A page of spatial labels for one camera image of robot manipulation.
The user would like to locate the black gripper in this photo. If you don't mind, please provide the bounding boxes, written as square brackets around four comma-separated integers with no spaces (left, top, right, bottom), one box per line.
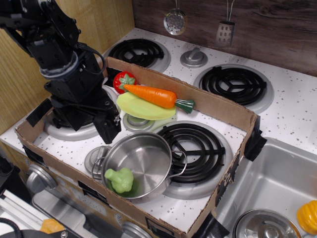
[44,52,121,144]

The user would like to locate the orange toy carrot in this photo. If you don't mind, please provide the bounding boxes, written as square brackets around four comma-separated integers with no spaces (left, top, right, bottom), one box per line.
[123,84,195,114]

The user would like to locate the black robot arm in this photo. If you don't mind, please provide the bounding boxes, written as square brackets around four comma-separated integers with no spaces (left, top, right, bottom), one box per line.
[0,0,121,144]

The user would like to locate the light green plastic plate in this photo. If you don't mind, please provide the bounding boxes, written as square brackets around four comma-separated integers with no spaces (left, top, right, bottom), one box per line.
[116,92,176,120]

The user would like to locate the centre silver stove knob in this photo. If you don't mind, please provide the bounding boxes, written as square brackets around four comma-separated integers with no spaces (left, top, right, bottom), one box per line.
[123,114,159,132]

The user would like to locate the silver stove knob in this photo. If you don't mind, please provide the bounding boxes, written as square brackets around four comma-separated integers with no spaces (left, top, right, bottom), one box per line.
[180,47,208,68]
[123,114,159,132]
[84,146,111,180]

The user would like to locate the front silver stove knob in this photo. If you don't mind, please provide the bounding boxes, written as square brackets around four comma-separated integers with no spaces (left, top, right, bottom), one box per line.
[84,146,111,180]

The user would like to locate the stainless steel pot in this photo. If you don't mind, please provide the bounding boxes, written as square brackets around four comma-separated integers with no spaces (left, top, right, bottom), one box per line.
[101,132,177,202]

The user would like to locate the green toy broccoli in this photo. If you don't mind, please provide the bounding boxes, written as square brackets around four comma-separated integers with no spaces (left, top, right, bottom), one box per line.
[104,168,134,193]

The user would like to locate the brown cardboard fence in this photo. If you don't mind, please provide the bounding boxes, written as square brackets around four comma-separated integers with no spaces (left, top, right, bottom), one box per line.
[15,57,261,238]

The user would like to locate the back left black burner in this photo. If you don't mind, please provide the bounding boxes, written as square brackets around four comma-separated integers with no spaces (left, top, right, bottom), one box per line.
[104,39,171,73]

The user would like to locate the left silver oven knob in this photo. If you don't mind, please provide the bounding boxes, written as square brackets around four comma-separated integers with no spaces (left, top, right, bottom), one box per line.
[26,164,57,193]

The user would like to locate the silver oven knob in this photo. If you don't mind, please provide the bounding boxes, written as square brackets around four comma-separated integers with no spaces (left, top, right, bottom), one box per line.
[121,222,152,238]
[26,164,57,193]

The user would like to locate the front right black burner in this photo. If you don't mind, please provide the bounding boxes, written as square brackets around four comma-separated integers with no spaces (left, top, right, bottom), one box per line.
[155,120,233,200]

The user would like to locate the right silver oven knob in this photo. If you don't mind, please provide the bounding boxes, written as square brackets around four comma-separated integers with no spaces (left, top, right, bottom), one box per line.
[121,222,152,238]

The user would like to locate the back silver stove knob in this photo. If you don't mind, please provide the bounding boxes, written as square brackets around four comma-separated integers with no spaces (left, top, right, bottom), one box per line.
[180,47,208,68]

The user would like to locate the orange toy at bottom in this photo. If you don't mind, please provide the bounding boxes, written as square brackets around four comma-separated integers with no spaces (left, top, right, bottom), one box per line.
[40,219,65,234]

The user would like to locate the hanging round metal strainer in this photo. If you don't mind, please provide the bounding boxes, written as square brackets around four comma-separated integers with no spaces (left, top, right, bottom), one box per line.
[163,0,188,36]

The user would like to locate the back right black burner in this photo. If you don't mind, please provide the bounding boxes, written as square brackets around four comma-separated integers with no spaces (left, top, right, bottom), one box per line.
[193,64,274,114]

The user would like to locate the hanging metal spatula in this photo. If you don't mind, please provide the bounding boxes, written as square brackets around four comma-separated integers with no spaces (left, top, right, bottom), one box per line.
[214,0,235,48]

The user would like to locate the stainless steel sink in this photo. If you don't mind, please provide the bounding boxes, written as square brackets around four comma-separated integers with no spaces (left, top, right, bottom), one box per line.
[216,138,317,238]

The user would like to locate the silver pot lid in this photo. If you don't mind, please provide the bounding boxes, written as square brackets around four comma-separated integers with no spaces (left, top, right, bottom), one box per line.
[232,209,302,238]

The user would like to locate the yellow toy pepper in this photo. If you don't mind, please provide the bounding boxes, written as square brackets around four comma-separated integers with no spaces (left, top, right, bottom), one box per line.
[297,200,317,235]

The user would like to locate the black cable at bottom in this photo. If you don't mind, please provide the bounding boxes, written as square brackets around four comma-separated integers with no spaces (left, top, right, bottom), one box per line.
[0,217,24,238]

